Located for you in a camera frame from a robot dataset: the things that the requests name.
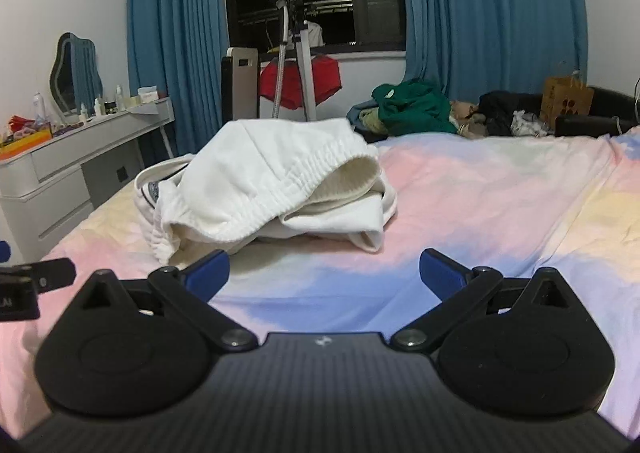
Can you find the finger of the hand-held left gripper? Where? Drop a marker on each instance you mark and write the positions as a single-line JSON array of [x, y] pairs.
[[3, 253], [45, 275]]

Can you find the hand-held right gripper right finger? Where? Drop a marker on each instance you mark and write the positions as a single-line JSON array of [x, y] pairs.
[[440, 274]]

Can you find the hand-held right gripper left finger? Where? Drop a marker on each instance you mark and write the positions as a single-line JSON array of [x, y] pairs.
[[211, 273]]

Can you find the white zip jacket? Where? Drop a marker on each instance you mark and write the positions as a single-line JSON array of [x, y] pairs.
[[270, 178]]

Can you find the pastel patterned bedsheet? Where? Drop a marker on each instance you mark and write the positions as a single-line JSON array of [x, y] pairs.
[[490, 213]]

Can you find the white dressing table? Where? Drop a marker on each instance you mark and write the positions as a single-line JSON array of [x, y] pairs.
[[65, 168]]

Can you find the orange box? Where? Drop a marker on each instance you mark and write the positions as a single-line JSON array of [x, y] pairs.
[[25, 139]]

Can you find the white spray bottle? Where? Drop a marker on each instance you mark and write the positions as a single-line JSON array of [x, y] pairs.
[[37, 107]]

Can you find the small white bottle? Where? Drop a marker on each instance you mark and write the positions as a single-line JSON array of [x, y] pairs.
[[98, 106], [83, 114], [119, 98]]

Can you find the beige clothing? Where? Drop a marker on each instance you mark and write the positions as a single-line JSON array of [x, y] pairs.
[[467, 115]]

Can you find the green garment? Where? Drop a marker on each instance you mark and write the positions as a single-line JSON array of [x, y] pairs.
[[415, 108]]

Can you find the white tissue box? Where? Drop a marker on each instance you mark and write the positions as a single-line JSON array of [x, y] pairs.
[[148, 94]]

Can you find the beige air purifier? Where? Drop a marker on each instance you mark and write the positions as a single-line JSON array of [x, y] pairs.
[[240, 83]]

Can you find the wavy framed mirror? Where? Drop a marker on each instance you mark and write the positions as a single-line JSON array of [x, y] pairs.
[[75, 73]]

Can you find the brown paper bag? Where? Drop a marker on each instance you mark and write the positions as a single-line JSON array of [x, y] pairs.
[[565, 100]]

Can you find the red hanging garment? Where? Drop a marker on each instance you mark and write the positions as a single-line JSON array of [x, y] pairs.
[[322, 78]]

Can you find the blue curtain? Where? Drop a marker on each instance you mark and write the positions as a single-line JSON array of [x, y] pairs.
[[495, 18], [175, 43]]

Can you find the metal tripod stand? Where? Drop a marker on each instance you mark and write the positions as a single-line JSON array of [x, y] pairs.
[[302, 48]]

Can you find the white hanging shirt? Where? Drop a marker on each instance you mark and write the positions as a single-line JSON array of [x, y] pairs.
[[314, 33]]

